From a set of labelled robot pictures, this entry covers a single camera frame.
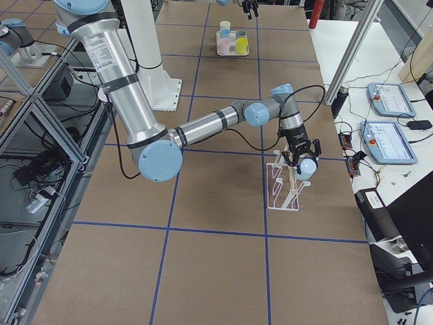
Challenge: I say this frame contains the cream plastic tray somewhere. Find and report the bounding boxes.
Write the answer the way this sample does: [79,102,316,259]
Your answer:
[216,30,250,56]

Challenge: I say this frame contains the pink plastic cup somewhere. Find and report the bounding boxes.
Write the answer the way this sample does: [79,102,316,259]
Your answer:
[218,38,231,55]

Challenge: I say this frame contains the pale cream plastic cup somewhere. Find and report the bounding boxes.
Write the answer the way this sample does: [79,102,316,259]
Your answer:
[219,20,231,30]

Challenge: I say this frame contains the red fire extinguisher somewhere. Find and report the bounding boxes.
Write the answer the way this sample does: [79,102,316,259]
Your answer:
[309,0,325,29]

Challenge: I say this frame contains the near teach pendant tablet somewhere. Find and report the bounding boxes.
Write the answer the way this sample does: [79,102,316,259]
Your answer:
[361,121,418,165]

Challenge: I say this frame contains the light blue plastic cup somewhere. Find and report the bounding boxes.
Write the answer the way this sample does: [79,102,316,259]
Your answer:
[294,158,317,181]

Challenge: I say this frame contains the yellow plastic cup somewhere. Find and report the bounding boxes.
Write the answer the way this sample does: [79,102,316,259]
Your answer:
[235,37,249,56]

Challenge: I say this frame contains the white wire cup rack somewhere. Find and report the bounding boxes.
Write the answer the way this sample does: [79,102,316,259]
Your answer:
[266,150,311,211]

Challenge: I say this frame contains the far teach pendant tablet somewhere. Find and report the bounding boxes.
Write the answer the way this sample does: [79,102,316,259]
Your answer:
[367,83,416,118]

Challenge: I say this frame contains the teach pendant tablet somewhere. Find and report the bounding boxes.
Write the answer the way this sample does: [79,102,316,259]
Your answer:
[361,121,418,165]
[367,83,416,118]

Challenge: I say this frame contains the black power adapter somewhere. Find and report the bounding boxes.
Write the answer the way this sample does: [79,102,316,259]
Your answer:
[407,120,432,131]

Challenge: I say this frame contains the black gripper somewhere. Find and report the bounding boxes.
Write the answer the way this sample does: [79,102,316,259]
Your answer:
[241,0,258,20]
[281,125,321,169]

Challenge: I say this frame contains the aluminium frame post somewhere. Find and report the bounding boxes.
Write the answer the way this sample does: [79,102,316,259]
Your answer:
[323,0,384,106]

